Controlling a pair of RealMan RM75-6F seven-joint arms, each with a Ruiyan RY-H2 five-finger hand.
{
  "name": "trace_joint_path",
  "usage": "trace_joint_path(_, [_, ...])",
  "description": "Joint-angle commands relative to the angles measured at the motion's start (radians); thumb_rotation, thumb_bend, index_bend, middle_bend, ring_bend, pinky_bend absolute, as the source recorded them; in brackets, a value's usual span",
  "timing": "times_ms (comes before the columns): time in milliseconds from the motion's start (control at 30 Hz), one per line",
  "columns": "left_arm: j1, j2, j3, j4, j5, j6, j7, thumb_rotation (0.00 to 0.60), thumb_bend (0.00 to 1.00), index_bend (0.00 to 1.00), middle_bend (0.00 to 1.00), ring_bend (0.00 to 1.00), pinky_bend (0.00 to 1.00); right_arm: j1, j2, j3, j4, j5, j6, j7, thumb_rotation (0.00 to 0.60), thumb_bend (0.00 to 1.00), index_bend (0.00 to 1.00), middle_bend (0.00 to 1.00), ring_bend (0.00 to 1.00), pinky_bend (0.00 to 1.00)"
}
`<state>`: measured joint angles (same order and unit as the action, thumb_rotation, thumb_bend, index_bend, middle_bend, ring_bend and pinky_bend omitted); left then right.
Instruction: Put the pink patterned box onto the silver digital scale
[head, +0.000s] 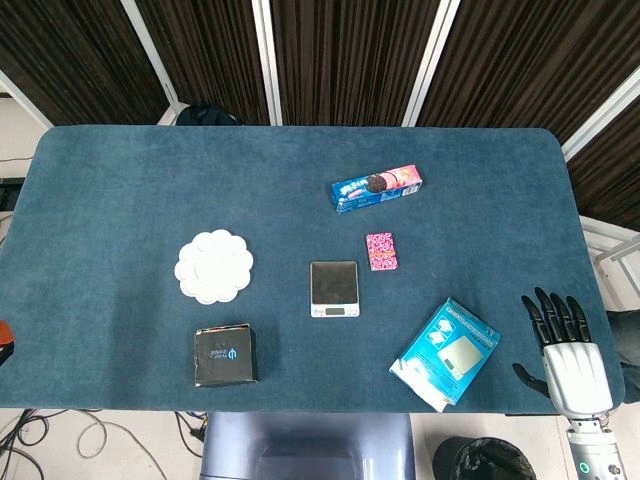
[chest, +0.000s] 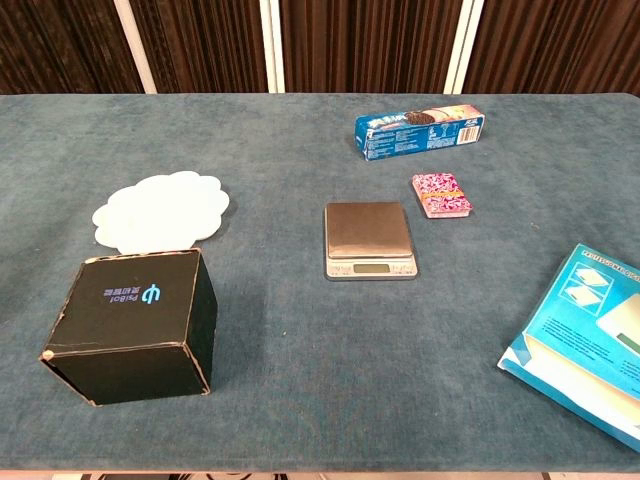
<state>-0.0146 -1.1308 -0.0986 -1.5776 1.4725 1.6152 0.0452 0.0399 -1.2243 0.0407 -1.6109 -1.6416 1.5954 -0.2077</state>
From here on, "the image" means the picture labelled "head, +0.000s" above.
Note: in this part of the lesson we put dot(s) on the blue cookie box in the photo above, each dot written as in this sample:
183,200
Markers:
375,189

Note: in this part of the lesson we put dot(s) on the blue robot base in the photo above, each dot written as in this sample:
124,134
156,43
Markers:
307,445

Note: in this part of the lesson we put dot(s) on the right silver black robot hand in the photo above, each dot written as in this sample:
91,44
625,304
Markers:
575,370

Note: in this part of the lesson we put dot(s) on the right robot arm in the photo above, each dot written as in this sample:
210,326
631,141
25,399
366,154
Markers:
595,450

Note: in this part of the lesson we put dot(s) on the black trash bin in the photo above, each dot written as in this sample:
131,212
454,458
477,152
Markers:
482,457

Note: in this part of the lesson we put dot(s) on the white partition post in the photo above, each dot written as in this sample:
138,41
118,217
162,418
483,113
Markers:
22,97
150,50
600,115
267,60
430,60

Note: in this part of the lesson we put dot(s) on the white flower-shaped palette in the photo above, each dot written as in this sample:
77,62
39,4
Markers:
215,267

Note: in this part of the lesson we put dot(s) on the blue felt table cloth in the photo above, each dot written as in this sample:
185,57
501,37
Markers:
125,200

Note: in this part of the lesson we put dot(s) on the blue scale packaging box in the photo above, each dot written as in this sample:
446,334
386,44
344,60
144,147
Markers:
445,350

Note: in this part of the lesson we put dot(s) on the white metal rack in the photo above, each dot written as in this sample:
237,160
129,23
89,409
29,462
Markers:
612,245

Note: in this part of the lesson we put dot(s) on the black cardboard box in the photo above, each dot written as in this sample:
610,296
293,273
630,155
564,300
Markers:
225,355

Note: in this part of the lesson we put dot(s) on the pink patterned small box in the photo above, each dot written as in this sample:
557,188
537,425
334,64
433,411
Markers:
382,251

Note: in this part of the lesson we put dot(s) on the black bag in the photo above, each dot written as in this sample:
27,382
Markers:
205,115

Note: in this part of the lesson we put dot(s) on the silver digital kitchen scale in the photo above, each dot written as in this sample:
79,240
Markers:
334,282

